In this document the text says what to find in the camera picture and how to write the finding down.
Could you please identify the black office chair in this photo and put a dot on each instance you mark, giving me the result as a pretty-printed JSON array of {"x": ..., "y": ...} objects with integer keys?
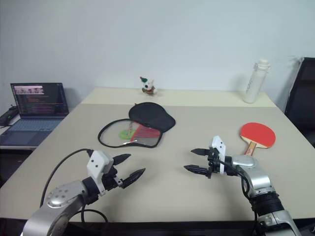
[{"x": 302, "y": 103}]

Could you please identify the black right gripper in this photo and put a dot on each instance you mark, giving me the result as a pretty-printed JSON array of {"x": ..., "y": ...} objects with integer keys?
[{"x": 212, "y": 162}]

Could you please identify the black red paddle case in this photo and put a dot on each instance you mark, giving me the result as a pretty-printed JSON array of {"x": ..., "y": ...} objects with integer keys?
[{"x": 151, "y": 115}]

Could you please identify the white plush dog toy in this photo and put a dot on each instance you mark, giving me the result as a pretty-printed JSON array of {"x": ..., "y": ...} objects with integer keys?
[{"x": 148, "y": 86}]

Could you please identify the black device beside laptop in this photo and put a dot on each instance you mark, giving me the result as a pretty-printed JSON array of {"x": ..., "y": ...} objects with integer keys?
[{"x": 8, "y": 115}]

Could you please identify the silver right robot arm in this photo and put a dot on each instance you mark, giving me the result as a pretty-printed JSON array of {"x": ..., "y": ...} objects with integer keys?
[{"x": 261, "y": 182}]

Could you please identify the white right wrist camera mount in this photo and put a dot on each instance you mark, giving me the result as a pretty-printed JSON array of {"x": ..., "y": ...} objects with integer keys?
[{"x": 219, "y": 145}]

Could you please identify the white water bottle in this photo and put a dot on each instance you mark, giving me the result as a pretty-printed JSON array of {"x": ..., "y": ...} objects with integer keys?
[{"x": 253, "y": 83}]

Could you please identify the red table tennis paddle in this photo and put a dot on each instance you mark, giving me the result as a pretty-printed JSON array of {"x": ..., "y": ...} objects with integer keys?
[{"x": 257, "y": 134}]

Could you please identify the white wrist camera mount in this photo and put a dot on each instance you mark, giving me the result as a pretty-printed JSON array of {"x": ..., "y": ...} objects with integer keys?
[
  {"x": 219, "y": 145},
  {"x": 98, "y": 163}
]

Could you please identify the open blue laptop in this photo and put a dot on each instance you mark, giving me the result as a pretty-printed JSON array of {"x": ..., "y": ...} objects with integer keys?
[{"x": 37, "y": 103}]

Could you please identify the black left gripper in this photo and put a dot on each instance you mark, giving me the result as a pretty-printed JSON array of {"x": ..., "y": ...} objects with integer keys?
[{"x": 110, "y": 178}]

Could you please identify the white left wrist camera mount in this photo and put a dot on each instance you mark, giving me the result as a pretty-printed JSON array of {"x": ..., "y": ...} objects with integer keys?
[{"x": 98, "y": 163}]

